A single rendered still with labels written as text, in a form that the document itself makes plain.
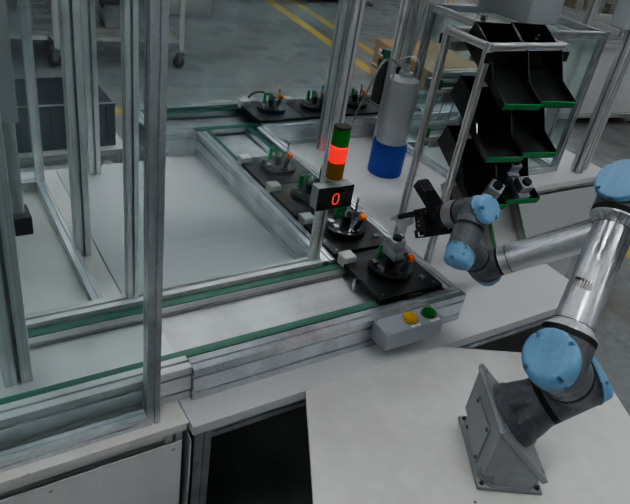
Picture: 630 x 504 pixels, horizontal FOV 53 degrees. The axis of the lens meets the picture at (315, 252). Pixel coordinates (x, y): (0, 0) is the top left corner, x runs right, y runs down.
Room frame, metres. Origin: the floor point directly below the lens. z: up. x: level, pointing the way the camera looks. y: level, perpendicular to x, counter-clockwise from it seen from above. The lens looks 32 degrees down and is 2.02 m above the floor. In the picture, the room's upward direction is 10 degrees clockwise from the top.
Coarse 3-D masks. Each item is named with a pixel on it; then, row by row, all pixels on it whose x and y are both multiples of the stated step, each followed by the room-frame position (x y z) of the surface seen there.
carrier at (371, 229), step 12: (336, 216) 1.89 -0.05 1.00; (348, 216) 1.86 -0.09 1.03; (336, 228) 1.82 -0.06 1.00; (348, 228) 1.85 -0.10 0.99; (360, 228) 1.86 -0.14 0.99; (372, 228) 1.91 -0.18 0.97; (324, 240) 1.78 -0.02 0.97; (336, 240) 1.79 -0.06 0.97; (348, 240) 1.80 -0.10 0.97; (360, 240) 1.82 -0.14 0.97; (372, 240) 1.83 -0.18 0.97; (384, 240) 1.84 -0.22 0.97; (336, 252) 1.71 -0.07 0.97
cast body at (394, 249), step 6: (396, 234) 1.67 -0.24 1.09; (390, 240) 1.65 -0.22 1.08; (396, 240) 1.65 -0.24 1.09; (402, 240) 1.66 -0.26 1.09; (384, 246) 1.67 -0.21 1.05; (390, 246) 1.65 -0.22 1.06; (396, 246) 1.64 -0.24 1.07; (402, 246) 1.65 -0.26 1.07; (384, 252) 1.67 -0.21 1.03; (390, 252) 1.64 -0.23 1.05; (396, 252) 1.64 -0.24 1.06; (402, 252) 1.64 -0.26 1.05; (390, 258) 1.64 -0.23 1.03; (396, 258) 1.63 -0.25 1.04; (402, 258) 1.65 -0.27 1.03
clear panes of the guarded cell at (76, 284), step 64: (0, 0) 0.88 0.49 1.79; (64, 0) 0.93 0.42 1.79; (128, 0) 0.98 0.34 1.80; (0, 64) 0.87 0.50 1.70; (64, 64) 0.92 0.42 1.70; (128, 64) 0.98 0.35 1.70; (0, 128) 0.87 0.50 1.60; (64, 128) 0.92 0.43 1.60; (128, 128) 0.98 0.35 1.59; (0, 192) 0.86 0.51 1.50; (64, 192) 0.92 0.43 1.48; (128, 192) 0.98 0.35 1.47; (0, 256) 0.85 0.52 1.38; (64, 256) 0.91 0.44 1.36; (128, 256) 0.98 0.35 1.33; (0, 320) 0.84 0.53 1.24; (64, 320) 0.91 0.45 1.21; (128, 320) 0.98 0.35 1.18; (0, 384) 0.83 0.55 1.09; (64, 384) 0.90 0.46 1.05; (128, 384) 0.98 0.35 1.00; (0, 448) 0.82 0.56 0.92
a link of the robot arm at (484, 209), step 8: (456, 200) 1.50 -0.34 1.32; (464, 200) 1.47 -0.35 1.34; (472, 200) 1.44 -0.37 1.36; (480, 200) 1.43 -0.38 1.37; (488, 200) 1.43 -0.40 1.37; (496, 200) 1.45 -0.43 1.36; (456, 208) 1.47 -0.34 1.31; (464, 208) 1.44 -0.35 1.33; (472, 208) 1.42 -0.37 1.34; (480, 208) 1.41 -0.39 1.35; (488, 208) 1.42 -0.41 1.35; (496, 208) 1.44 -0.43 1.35; (456, 216) 1.46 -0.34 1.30; (464, 216) 1.42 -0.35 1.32; (472, 216) 1.42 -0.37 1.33; (480, 216) 1.40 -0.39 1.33; (488, 216) 1.41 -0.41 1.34; (496, 216) 1.42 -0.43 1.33; (480, 224) 1.41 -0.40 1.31
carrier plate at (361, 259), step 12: (360, 252) 1.74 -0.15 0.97; (372, 252) 1.75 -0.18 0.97; (348, 264) 1.66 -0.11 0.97; (360, 264) 1.67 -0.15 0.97; (360, 276) 1.60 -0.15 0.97; (372, 276) 1.61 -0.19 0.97; (432, 276) 1.67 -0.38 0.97; (372, 288) 1.55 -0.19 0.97; (384, 288) 1.56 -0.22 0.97; (396, 288) 1.57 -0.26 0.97; (408, 288) 1.58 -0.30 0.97; (420, 288) 1.59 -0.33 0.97; (432, 288) 1.62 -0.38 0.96; (384, 300) 1.50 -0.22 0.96; (396, 300) 1.53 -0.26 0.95
